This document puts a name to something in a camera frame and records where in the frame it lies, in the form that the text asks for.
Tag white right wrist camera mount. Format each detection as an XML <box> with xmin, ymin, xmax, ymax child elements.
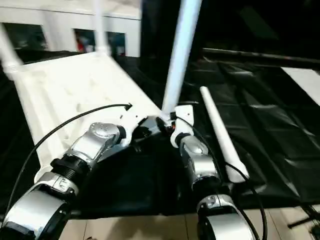
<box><xmin>169</xmin><ymin>104</ymin><xmax>195</xmax><ymax>149</ymax></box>

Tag white cabinet with glass doors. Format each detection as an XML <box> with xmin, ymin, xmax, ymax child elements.
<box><xmin>0</xmin><ymin>6</ymin><xmax>143</xmax><ymax>58</ymax></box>

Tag black backdrop cloth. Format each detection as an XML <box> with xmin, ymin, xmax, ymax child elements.
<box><xmin>141</xmin><ymin>0</ymin><xmax>320</xmax><ymax>60</ymax></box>

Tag white plastic table leg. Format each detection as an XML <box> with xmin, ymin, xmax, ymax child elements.
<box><xmin>0</xmin><ymin>24</ymin><xmax>22</xmax><ymax>75</ymax></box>
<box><xmin>199</xmin><ymin>86</ymin><xmax>250</xmax><ymax>183</ymax></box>
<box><xmin>160</xmin><ymin>0</ymin><xmax>204</xmax><ymax>122</ymax></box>
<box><xmin>92</xmin><ymin>0</ymin><xmax>111</xmax><ymax>55</ymax></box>

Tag white paper sheet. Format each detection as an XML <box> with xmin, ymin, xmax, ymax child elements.
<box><xmin>279</xmin><ymin>66</ymin><xmax>320</xmax><ymax>101</ymax></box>

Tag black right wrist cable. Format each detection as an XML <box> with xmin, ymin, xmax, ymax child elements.
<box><xmin>174</xmin><ymin>117</ymin><xmax>269</xmax><ymax>240</ymax></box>

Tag black tripod stand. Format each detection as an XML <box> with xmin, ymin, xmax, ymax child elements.
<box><xmin>287</xmin><ymin>213</ymin><xmax>320</xmax><ymax>229</ymax></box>

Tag white plastic table top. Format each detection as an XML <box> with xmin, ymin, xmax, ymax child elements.
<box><xmin>0</xmin><ymin>49</ymin><xmax>167</xmax><ymax>185</ymax></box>

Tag black mat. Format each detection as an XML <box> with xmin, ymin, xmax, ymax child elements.
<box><xmin>0</xmin><ymin>47</ymin><xmax>320</xmax><ymax>218</ymax></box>

